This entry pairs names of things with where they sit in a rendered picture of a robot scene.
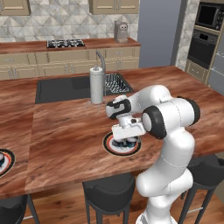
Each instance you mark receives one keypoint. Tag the small yogurt container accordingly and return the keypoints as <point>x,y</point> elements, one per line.
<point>131,142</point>
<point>119,143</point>

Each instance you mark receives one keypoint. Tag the black built-in oven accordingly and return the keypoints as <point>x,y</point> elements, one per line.
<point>202,48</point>

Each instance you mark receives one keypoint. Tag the dark sink basin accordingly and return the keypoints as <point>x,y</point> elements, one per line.
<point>61,87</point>

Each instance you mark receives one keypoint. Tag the grey sink tap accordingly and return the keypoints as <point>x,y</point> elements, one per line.
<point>102,59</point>

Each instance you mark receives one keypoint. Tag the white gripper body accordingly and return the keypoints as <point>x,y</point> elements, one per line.
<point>128,131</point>

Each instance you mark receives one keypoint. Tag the beige base cupboard run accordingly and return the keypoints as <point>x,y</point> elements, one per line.
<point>58,62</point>

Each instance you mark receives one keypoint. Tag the black microwave oven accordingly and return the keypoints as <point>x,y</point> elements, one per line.
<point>208,15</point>

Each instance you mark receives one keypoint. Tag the white paper towel roll holder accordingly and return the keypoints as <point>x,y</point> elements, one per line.
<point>96,84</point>

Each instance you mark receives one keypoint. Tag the black rimmed round plate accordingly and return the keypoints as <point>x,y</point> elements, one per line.
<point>8,163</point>
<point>108,147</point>

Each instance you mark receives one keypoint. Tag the grey fridge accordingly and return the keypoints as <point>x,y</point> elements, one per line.
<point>217,70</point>

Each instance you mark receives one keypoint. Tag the black bar stool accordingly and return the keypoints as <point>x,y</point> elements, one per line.
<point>13,210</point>
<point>109,191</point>
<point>207,172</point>

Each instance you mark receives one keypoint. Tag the beige drawer under oven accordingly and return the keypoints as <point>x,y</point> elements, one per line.
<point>197,71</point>

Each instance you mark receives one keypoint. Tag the beige wall cupboard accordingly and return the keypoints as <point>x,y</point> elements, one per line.
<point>13,6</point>
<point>113,5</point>

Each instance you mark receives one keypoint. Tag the black gas hob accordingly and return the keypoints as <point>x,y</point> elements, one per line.
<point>65,43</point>

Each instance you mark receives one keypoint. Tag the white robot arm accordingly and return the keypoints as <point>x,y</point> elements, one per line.
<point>175,137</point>

